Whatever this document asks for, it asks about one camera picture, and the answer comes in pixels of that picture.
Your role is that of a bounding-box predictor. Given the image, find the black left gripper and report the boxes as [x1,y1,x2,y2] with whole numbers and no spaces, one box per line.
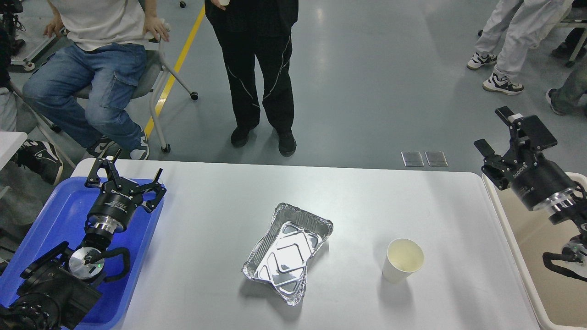
[84,156,167,231]

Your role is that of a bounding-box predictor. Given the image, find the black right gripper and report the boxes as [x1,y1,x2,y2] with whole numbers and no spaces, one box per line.
[474,106,576,211]

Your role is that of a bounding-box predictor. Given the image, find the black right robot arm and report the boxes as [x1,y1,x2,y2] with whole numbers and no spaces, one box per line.
[474,106,586,282]

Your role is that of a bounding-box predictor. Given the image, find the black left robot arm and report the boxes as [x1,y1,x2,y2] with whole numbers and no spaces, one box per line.
[1,159,167,330]

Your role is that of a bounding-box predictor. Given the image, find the blue plastic tray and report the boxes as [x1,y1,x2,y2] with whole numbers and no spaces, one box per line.
[0,177,164,330]

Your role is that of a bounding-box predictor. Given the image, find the right metal floor plate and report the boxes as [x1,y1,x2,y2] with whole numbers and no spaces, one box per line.
[424,152,449,167]

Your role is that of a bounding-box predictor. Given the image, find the metal floor plate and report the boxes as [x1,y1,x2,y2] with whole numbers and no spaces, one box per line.
[401,152,424,167]
[424,152,449,167]

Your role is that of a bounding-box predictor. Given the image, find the grey trouser leg right edge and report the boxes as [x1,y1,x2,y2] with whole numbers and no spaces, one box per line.
[545,59,587,116]

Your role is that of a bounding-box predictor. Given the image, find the black sneaker at left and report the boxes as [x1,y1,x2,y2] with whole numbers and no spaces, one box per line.
[16,139,64,186]

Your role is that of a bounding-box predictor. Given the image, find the left metal floor plate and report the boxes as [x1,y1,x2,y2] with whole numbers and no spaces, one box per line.
[401,152,424,167]

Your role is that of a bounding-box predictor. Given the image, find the seated person in jeans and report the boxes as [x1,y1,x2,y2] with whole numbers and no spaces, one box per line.
[22,0,169,160]

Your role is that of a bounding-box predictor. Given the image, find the person in white trousers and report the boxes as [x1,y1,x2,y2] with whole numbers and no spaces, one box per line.
[467,0,572,95]

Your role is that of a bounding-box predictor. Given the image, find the white side table edge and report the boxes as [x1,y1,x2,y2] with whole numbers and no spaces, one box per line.
[0,132,28,170]

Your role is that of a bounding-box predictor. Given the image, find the grey wheeled chair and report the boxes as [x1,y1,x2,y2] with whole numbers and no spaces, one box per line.
[73,18,199,154]

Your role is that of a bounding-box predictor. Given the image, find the beige plastic bin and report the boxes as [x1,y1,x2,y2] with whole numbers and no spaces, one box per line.
[482,172,587,330]

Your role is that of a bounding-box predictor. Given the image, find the aluminium foil tray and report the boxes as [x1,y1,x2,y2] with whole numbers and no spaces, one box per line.
[242,203,333,307]

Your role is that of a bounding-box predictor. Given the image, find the standing person in black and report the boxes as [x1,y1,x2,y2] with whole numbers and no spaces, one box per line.
[204,0,299,157]

